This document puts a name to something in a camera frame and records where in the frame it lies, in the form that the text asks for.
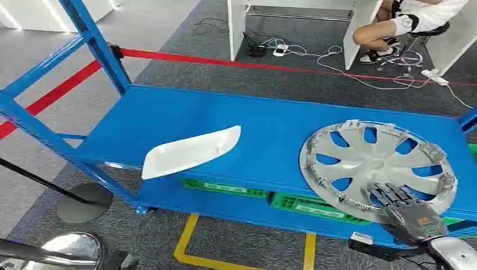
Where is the white desk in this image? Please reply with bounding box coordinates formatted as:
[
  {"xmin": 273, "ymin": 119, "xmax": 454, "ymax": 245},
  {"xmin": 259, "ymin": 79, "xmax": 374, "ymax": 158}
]
[{"xmin": 227, "ymin": 0, "xmax": 384, "ymax": 71}]

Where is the white cabinet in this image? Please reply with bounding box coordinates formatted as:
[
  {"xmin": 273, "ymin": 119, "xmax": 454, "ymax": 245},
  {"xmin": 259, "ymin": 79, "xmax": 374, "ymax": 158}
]
[{"xmin": 0, "ymin": 0, "xmax": 124, "ymax": 33}]

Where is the white floor cable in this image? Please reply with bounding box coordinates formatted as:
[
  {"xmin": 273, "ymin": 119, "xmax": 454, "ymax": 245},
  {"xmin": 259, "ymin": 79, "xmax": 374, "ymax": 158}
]
[{"xmin": 260, "ymin": 36, "xmax": 474, "ymax": 110}]

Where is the silver wheel hubcap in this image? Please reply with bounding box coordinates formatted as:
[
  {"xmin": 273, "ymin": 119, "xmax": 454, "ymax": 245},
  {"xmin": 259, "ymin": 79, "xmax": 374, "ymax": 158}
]
[{"xmin": 299, "ymin": 119, "xmax": 458, "ymax": 224}]

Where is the black stool chrome base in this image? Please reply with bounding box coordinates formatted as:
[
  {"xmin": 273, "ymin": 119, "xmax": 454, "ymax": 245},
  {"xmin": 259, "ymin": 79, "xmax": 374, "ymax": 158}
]
[{"xmin": 375, "ymin": 21, "xmax": 451, "ymax": 72}]

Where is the black power adapter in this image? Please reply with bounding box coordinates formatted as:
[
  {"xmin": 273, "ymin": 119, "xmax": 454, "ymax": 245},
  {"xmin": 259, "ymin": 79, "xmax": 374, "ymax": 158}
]
[{"xmin": 242, "ymin": 33, "xmax": 268, "ymax": 58}]

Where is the white furniture panel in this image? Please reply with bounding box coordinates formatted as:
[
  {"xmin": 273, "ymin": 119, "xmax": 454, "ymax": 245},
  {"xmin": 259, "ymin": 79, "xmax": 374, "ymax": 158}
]
[{"xmin": 426, "ymin": 0, "xmax": 477, "ymax": 75}]

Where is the chrome stanchion base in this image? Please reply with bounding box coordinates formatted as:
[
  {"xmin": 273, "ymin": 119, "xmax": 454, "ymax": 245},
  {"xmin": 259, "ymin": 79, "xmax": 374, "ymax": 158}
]
[{"xmin": 0, "ymin": 231, "xmax": 106, "ymax": 270}]

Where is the black stanchion with grey base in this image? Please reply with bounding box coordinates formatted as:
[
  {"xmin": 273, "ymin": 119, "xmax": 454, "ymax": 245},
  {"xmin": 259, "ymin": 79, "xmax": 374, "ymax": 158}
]
[{"xmin": 0, "ymin": 157, "xmax": 114, "ymax": 224}]

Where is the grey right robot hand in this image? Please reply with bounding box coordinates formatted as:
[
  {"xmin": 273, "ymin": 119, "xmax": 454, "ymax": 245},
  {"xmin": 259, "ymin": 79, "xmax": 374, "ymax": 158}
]
[{"xmin": 366, "ymin": 182, "xmax": 449, "ymax": 246}]

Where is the red barrier belt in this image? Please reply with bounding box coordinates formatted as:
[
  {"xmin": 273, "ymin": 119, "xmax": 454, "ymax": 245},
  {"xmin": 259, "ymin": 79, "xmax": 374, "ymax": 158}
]
[
  {"xmin": 118, "ymin": 47, "xmax": 477, "ymax": 87},
  {"xmin": 0, "ymin": 59, "xmax": 103, "ymax": 141}
]

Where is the blue metal shelf rack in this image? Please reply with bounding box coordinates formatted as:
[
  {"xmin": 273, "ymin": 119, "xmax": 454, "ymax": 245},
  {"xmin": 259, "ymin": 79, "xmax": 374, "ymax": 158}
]
[{"xmin": 0, "ymin": 0, "xmax": 477, "ymax": 250}]

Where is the white curved plastic panel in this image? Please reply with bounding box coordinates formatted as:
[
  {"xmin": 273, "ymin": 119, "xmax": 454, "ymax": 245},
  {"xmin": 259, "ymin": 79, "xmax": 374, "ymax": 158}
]
[{"xmin": 141, "ymin": 125, "xmax": 242, "ymax": 181}]

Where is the seated person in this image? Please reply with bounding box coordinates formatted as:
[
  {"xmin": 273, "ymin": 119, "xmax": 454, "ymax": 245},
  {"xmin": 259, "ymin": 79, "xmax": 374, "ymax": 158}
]
[{"xmin": 352, "ymin": 0, "xmax": 470, "ymax": 64}]

